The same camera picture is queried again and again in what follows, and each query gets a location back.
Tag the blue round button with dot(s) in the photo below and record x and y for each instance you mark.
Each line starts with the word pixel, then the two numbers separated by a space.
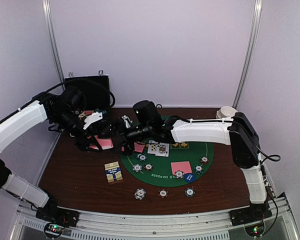
pixel 189 177

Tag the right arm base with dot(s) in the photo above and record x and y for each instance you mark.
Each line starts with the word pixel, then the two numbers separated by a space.
pixel 248 215

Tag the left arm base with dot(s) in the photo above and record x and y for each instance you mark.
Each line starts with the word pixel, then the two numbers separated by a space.
pixel 61 216

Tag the clear card box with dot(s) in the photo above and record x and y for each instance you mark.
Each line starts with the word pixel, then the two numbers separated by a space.
pixel 113 172

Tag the green blue chip stack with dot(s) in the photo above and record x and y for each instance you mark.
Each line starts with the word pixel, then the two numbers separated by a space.
pixel 190 192

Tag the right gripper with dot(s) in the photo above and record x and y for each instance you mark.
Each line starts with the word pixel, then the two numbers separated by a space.
pixel 126 143

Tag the dealt pink card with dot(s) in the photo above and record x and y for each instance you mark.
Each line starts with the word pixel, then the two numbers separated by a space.
pixel 184 166
pixel 139 148

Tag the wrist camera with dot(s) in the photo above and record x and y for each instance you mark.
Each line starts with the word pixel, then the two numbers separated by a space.
pixel 146 111
pixel 73 99

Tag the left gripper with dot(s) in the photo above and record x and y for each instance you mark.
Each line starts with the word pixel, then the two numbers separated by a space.
pixel 83 144

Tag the round green poker mat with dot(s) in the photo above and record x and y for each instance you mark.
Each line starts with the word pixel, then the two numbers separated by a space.
pixel 161 175

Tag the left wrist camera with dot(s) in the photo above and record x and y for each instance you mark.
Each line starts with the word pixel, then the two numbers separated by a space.
pixel 73 99

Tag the face up king card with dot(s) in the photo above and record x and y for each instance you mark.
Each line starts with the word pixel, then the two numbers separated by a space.
pixel 163 150

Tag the face up spade card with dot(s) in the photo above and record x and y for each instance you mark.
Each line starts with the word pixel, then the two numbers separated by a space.
pixel 153 147

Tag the white bowl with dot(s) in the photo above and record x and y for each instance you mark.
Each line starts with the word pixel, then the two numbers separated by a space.
pixel 225 112

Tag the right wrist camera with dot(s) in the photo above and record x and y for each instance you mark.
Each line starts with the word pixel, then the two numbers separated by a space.
pixel 146 111

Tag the pink playing card deck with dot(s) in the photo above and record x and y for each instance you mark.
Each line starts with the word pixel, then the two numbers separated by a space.
pixel 105 143

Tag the black poker case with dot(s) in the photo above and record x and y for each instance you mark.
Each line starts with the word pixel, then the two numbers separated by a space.
pixel 95 88

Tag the brown chip stack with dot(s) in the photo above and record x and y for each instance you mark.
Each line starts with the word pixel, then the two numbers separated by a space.
pixel 163 193

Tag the blue white chip stack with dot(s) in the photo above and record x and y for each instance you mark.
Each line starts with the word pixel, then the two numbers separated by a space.
pixel 140 194

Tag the blue white chips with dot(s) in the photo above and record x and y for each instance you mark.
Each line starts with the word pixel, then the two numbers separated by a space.
pixel 179 174
pixel 137 168

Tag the red card deck in case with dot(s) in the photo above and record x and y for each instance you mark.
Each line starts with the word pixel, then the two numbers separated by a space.
pixel 87 113

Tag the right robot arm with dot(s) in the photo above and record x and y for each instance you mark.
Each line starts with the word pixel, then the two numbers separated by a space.
pixel 235 131

